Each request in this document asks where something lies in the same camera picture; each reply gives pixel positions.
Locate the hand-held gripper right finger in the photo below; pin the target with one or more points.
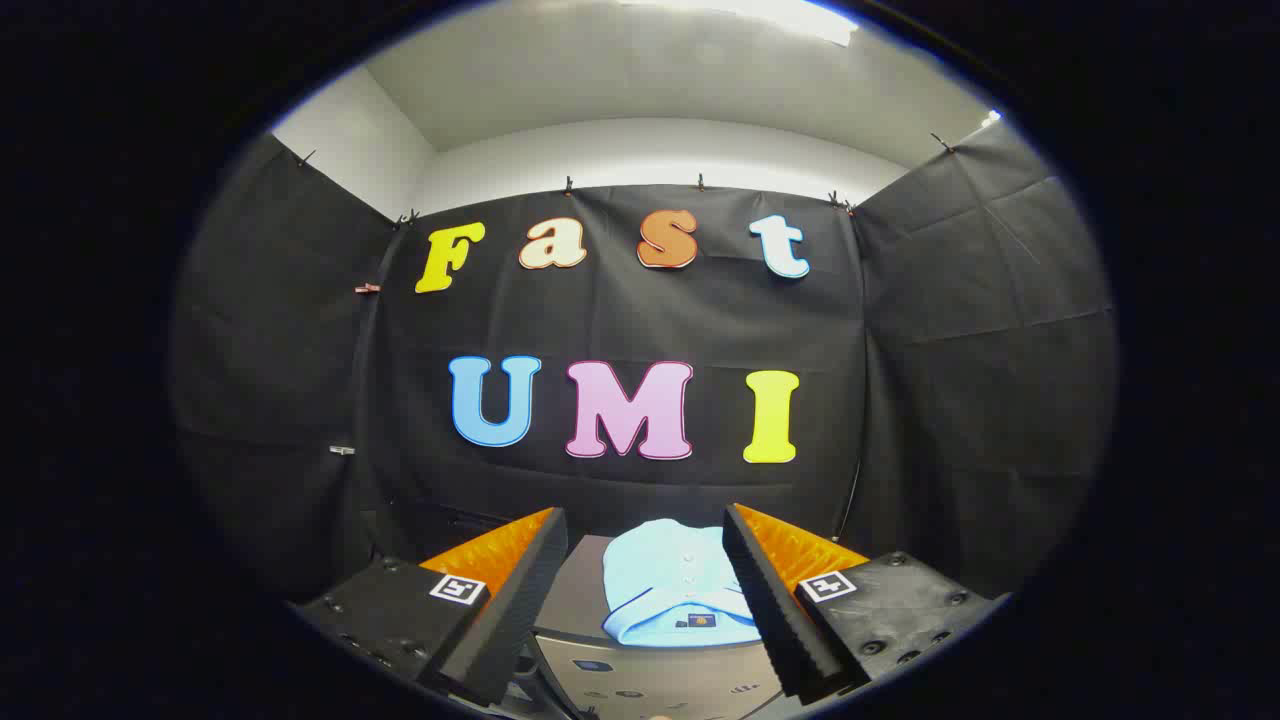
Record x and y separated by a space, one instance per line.
765 600

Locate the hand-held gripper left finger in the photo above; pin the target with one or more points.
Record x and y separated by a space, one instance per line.
520 600

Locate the light blue polo shirt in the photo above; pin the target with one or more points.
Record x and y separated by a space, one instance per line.
660 580

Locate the black backdrop cloth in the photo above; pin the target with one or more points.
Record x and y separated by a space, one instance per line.
650 320

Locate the row of black clips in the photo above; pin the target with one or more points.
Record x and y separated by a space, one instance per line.
568 185

